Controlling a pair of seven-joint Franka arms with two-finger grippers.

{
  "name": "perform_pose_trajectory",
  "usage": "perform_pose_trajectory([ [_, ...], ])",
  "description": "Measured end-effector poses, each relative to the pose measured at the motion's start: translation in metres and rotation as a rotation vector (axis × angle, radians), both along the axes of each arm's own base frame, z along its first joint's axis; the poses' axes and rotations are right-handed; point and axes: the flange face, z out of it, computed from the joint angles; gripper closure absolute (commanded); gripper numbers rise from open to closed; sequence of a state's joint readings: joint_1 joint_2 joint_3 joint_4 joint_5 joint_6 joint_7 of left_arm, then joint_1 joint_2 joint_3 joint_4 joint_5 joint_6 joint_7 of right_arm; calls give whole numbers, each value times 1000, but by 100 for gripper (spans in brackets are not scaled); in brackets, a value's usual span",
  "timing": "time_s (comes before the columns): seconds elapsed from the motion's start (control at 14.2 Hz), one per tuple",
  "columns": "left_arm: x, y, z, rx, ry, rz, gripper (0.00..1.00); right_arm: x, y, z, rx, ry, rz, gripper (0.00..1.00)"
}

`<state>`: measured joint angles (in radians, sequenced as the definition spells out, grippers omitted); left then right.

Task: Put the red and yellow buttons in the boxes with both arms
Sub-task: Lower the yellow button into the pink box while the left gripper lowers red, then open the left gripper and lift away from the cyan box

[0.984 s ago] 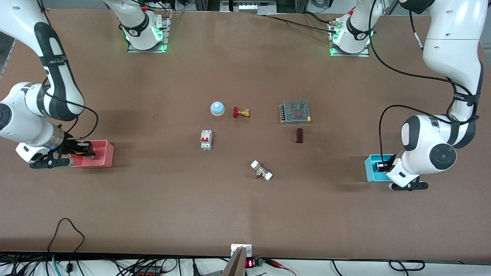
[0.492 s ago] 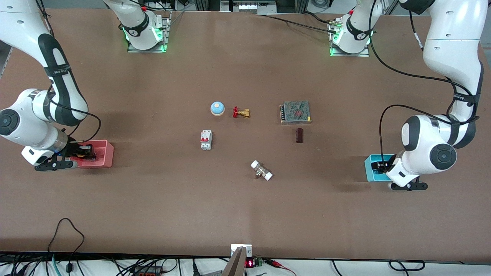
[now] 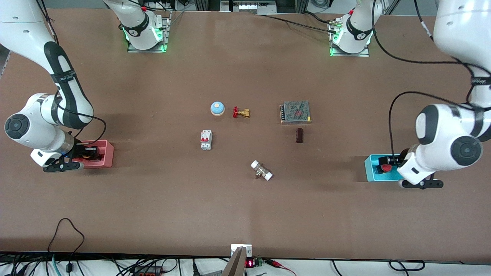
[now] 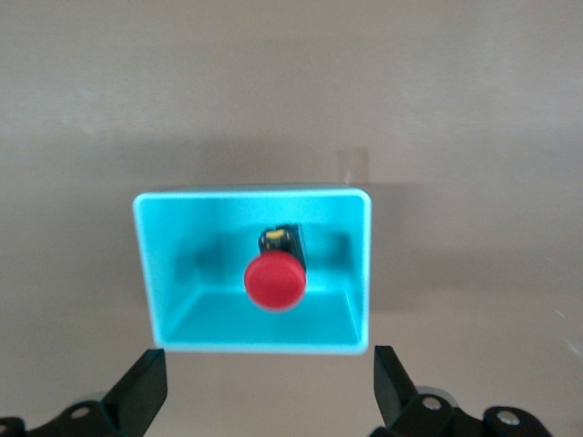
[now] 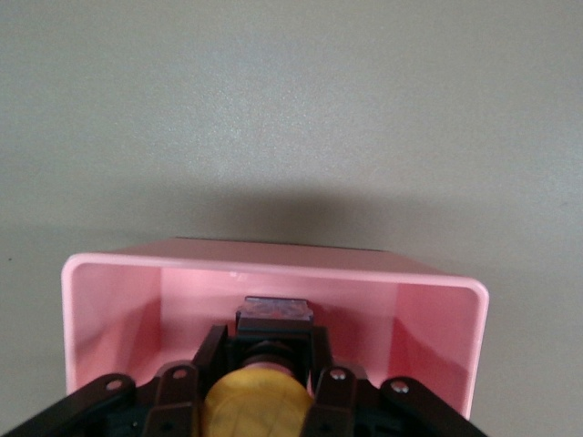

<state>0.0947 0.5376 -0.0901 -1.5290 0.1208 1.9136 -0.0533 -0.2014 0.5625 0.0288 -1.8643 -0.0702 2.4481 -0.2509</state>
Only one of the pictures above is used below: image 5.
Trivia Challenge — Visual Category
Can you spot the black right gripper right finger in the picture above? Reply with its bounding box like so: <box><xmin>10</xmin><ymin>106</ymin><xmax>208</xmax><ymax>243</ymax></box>
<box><xmin>307</xmin><ymin>325</ymin><xmax>489</xmax><ymax>437</ymax></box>

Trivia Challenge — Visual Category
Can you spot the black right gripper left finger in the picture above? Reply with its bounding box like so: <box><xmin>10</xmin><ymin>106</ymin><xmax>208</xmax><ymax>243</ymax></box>
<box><xmin>0</xmin><ymin>323</ymin><xmax>230</xmax><ymax>437</ymax></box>

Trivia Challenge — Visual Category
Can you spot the yellow push button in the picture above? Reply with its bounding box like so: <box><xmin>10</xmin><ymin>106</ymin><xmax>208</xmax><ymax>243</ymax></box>
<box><xmin>203</xmin><ymin>296</ymin><xmax>317</xmax><ymax>437</ymax></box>

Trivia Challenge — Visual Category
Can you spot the pink plastic box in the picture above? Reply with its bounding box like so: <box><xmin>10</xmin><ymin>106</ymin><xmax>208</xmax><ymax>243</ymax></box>
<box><xmin>60</xmin><ymin>237</ymin><xmax>491</xmax><ymax>421</ymax></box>

